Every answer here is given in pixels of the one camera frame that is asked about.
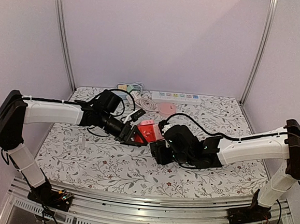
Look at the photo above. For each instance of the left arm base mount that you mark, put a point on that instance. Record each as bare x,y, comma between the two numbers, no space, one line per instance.
44,195

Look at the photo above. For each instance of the right aluminium corner post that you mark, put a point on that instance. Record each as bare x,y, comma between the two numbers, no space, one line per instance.
260,52

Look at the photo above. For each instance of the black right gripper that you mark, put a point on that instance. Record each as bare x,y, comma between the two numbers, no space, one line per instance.
157,152

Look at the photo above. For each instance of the pink plug adapter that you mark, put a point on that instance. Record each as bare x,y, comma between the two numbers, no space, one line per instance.
147,122

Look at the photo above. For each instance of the white colourful power strip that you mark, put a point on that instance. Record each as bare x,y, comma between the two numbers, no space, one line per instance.
178,98

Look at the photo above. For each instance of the pink round cable reel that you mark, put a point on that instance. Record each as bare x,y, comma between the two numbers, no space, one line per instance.
166,109

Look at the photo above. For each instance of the dark green cube socket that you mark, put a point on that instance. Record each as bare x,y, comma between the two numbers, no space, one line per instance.
162,152

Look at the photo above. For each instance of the white plug block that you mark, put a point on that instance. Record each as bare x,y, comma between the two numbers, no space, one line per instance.
134,95

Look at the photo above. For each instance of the green beige socket adapter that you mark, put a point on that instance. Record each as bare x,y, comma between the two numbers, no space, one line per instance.
129,87

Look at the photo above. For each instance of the aluminium corner post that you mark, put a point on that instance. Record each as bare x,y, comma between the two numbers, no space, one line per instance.
260,52
64,44

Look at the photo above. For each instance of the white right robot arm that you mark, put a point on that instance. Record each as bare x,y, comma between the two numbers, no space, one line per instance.
282,143

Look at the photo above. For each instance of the left aluminium corner post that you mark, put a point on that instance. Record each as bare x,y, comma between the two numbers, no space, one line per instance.
64,44

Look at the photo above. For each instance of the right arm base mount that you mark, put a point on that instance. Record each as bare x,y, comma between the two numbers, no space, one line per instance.
249,214

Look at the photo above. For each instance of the red cube socket adapter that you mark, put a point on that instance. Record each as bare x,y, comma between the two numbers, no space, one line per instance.
147,132

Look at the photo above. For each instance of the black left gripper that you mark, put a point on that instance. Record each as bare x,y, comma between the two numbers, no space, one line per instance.
123,136

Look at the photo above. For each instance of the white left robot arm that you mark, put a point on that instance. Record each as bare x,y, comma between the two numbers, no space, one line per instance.
18,110

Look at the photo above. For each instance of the floral table cloth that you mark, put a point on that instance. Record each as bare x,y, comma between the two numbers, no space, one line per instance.
72,155

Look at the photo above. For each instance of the aluminium front rail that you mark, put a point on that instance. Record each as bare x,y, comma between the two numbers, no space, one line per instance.
91,206

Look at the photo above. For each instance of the light pink cube socket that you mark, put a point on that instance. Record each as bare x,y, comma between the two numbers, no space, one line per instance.
157,133

